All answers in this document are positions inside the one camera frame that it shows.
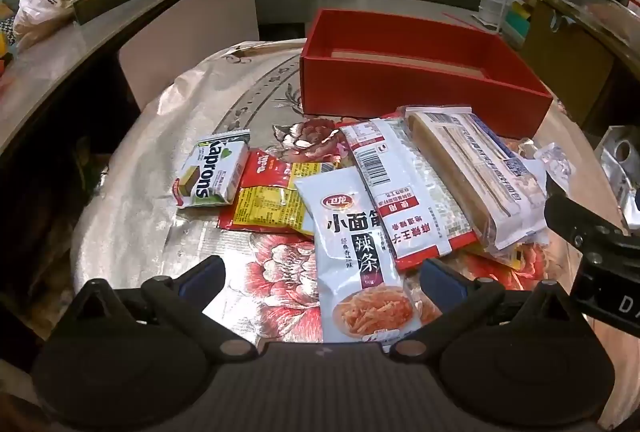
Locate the wooden cabinet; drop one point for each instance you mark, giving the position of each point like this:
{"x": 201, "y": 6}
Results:
{"x": 565, "y": 47}

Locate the pink fly swatter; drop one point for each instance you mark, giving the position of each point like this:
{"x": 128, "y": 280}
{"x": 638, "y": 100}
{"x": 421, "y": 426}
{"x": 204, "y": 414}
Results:
{"x": 460, "y": 20}

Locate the white spicy strips packet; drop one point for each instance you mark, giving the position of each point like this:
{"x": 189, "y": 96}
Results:
{"x": 350, "y": 232}

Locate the white red barcode packet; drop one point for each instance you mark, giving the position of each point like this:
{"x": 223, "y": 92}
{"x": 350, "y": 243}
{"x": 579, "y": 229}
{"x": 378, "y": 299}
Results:
{"x": 400, "y": 192}

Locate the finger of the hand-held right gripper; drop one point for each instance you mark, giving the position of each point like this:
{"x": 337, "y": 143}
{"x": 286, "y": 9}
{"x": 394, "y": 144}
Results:
{"x": 575, "y": 222}

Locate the red yellow snack packet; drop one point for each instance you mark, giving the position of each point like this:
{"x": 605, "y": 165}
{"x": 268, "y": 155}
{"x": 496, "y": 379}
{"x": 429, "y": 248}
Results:
{"x": 265, "y": 207}

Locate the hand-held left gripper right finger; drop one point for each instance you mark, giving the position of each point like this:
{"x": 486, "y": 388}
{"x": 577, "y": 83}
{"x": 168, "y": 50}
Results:
{"x": 442, "y": 284}

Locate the teal storage box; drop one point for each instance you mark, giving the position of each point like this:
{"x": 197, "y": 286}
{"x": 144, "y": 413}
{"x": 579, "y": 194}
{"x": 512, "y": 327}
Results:
{"x": 517, "y": 25}

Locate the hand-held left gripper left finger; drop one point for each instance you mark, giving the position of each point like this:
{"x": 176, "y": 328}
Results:
{"x": 202, "y": 282}

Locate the grey top counter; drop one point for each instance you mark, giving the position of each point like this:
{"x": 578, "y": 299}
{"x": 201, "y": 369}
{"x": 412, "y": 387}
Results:
{"x": 65, "y": 62}

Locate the green white wafer packet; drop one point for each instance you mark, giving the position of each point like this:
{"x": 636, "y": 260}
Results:
{"x": 215, "y": 167}

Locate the white stacked containers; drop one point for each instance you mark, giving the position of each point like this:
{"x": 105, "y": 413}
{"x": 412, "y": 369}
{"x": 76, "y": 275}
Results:
{"x": 495, "y": 10}

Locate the clear crinkled wrapper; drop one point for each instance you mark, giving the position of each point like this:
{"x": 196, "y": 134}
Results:
{"x": 550, "y": 160}

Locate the red cardboard box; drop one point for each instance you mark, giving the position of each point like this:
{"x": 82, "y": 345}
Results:
{"x": 400, "y": 97}

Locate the orange yellow packet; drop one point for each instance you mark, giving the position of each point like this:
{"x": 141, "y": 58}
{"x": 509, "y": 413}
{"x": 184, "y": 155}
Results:
{"x": 6, "y": 47}

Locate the floral tablecloth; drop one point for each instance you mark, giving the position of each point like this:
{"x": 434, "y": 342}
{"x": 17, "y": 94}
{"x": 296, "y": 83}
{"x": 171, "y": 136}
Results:
{"x": 150, "y": 237}

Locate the clear brown biscuit packet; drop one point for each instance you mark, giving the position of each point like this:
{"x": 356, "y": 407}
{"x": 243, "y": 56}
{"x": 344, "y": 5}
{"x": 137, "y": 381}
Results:
{"x": 475, "y": 172}

